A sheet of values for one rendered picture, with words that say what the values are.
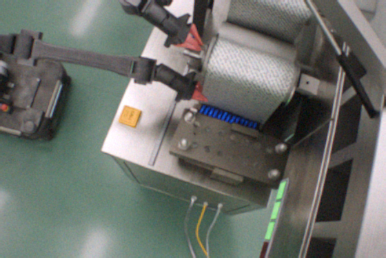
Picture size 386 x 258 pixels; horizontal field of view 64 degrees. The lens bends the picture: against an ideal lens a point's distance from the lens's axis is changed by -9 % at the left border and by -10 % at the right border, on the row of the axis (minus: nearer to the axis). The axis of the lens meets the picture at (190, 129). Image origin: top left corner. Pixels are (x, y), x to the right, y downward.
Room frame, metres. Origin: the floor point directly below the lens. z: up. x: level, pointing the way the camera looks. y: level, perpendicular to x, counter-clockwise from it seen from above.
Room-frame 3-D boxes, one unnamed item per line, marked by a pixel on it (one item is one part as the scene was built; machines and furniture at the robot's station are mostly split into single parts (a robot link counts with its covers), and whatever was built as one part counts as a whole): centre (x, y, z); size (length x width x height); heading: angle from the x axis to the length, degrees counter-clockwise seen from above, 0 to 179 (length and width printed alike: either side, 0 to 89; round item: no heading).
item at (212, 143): (0.29, -0.15, 1.00); 0.40 x 0.16 x 0.06; 81
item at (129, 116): (0.38, 0.23, 0.91); 0.07 x 0.07 x 0.02; 81
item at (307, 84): (0.45, -0.32, 1.28); 0.06 x 0.05 x 0.02; 81
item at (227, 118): (0.40, -0.13, 1.03); 0.21 x 0.04 x 0.03; 81
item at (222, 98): (0.42, -0.13, 1.11); 0.23 x 0.01 x 0.18; 81
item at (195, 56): (0.54, 0.01, 1.05); 0.06 x 0.05 x 0.31; 81
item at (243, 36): (0.59, -0.16, 1.17); 0.26 x 0.12 x 0.12; 81
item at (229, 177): (0.20, -0.15, 0.96); 0.10 x 0.03 x 0.11; 81
